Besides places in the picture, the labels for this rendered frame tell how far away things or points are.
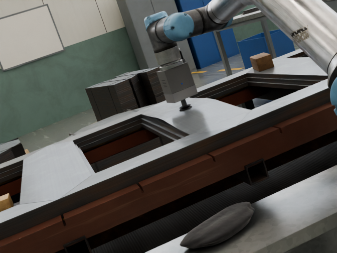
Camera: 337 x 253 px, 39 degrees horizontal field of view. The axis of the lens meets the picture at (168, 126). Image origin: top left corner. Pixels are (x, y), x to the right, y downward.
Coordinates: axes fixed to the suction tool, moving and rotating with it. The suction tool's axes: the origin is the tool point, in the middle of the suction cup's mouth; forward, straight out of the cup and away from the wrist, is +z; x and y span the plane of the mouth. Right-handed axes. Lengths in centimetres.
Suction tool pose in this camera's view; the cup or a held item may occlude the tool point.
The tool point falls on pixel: (187, 112)
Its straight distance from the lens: 149.5
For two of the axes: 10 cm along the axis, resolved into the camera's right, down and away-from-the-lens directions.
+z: 3.2, 9.3, 2.1
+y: -8.6, 3.7, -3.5
